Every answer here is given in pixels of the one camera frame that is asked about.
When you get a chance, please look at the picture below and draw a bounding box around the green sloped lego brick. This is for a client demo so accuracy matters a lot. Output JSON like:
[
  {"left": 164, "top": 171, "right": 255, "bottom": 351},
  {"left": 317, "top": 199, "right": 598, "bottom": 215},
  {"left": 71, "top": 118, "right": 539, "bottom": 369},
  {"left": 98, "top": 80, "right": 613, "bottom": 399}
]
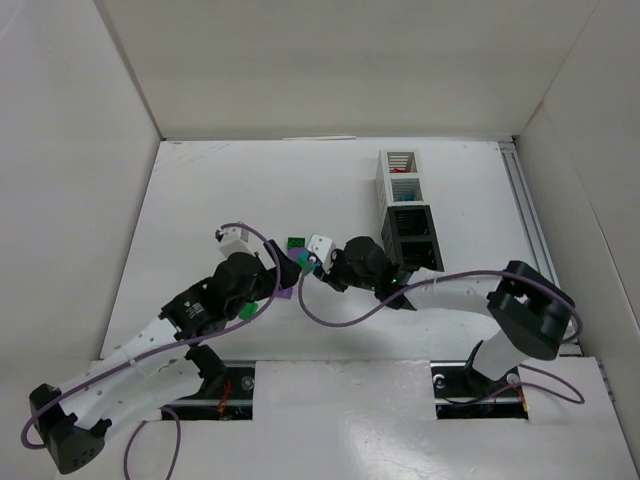
[{"left": 238, "top": 302, "right": 260, "bottom": 321}]

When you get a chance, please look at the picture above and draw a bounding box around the teal long lego brick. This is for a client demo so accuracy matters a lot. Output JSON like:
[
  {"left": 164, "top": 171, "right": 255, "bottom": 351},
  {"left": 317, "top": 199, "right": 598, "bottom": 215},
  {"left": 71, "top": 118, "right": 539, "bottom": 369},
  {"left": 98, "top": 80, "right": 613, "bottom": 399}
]
[{"left": 297, "top": 252, "right": 315, "bottom": 276}]

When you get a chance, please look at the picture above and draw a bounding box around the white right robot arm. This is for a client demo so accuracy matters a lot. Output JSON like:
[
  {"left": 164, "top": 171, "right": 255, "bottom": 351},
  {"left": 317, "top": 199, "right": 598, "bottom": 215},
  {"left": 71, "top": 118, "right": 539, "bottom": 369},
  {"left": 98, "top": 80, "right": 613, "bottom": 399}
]
[{"left": 309, "top": 234, "right": 575, "bottom": 382}]

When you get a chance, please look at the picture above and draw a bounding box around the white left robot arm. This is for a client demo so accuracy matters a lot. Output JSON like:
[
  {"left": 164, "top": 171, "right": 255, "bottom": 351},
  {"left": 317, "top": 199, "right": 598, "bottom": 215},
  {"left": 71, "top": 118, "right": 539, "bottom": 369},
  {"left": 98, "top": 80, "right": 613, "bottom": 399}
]
[{"left": 29, "top": 241, "right": 301, "bottom": 475}]

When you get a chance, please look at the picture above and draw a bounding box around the purple rounded lego brick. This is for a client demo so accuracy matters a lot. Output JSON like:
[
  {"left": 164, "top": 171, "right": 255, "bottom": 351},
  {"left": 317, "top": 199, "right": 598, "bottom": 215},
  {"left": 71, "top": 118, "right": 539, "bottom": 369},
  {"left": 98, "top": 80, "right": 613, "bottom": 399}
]
[{"left": 277, "top": 287, "right": 293, "bottom": 300}]

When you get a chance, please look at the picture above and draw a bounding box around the black double-bin container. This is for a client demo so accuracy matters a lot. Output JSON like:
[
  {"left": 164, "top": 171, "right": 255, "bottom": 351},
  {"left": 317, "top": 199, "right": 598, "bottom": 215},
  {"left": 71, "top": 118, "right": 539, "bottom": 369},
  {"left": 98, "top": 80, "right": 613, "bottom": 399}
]
[{"left": 381, "top": 205, "right": 445, "bottom": 272}]

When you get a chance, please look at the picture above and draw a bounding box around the purple oval lego piece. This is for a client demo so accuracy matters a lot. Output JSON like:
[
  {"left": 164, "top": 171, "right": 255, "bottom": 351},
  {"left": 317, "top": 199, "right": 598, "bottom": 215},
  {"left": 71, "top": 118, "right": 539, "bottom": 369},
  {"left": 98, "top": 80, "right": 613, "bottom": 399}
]
[{"left": 287, "top": 249, "right": 303, "bottom": 262}]

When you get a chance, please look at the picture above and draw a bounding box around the dark green studded lego brick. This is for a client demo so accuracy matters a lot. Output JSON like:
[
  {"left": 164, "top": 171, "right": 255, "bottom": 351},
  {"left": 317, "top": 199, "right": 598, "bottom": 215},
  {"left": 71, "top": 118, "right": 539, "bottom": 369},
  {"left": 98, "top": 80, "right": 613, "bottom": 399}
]
[{"left": 287, "top": 237, "right": 306, "bottom": 250}]

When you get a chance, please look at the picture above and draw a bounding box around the white double-bin container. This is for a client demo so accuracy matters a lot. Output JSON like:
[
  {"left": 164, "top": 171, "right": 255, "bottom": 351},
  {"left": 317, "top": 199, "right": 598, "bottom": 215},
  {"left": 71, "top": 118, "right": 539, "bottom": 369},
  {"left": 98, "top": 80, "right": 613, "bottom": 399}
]
[{"left": 375, "top": 149, "right": 426, "bottom": 222}]

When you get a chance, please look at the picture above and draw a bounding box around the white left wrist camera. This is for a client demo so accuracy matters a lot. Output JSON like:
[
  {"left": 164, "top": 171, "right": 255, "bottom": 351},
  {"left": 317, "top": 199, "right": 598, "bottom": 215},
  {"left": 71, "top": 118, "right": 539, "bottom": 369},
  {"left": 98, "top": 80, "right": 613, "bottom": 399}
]
[{"left": 215, "top": 227, "right": 254, "bottom": 259}]

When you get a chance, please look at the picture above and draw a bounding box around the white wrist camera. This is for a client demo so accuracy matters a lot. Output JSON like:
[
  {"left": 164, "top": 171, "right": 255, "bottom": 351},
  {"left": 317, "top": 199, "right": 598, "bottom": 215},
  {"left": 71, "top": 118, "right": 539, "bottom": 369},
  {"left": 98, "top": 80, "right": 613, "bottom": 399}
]
[
  {"left": 215, "top": 227, "right": 254, "bottom": 259},
  {"left": 307, "top": 233, "right": 336, "bottom": 268}
]

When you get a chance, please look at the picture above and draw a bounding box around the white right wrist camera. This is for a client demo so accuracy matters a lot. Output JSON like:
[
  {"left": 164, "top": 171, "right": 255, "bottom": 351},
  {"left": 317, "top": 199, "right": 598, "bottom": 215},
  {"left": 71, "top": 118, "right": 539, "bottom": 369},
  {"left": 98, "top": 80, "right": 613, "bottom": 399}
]
[{"left": 307, "top": 233, "right": 336, "bottom": 268}]

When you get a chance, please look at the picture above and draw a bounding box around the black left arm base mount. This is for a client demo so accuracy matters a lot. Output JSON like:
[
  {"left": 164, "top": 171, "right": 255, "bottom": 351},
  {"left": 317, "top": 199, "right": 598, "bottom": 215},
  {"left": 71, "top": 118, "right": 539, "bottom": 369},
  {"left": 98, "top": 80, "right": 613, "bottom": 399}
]
[{"left": 166, "top": 345, "right": 256, "bottom": 421}]

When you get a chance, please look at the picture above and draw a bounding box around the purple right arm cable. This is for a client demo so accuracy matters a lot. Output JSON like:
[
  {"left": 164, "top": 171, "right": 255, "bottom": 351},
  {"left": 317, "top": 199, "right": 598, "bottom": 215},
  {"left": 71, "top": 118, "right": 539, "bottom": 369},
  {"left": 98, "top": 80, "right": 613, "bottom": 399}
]
[{"left": 298, "top": 257, "right": 586, "bottom": 406}]

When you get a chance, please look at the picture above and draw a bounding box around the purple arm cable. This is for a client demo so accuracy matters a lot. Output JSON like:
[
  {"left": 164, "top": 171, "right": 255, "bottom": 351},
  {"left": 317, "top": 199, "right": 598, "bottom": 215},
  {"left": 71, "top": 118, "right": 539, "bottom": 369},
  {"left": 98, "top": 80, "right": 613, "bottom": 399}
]
[
  {"left": 298, "top": 257, "right": 586, "bottom": 406},
  {"left": 20, "top": 222, "right": 281, "bottom": 480}
]

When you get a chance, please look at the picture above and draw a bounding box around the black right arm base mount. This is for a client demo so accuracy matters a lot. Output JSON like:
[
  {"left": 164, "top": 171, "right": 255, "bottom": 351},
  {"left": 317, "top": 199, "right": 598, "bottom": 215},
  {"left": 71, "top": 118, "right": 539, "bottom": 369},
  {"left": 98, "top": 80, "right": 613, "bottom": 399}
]
[{"left": 430, "top": 362, "right": 529, "bottom": 420}]

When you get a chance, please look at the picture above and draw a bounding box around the aluminium rail at table edge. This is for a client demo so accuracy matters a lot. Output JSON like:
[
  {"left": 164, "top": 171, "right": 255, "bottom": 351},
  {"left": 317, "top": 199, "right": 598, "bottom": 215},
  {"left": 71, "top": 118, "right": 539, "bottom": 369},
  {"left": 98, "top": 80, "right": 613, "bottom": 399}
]
[{"left": 498, "top": 141, "right": 558, "bottom": 285}]

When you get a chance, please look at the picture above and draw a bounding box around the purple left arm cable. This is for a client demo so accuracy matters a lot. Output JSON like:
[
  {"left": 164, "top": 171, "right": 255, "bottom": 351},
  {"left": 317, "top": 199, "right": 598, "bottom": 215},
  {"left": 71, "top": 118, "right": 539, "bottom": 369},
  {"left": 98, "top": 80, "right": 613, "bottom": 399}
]
[{"left": 20, "top": 222, "right": 281, "bottom": 480}]

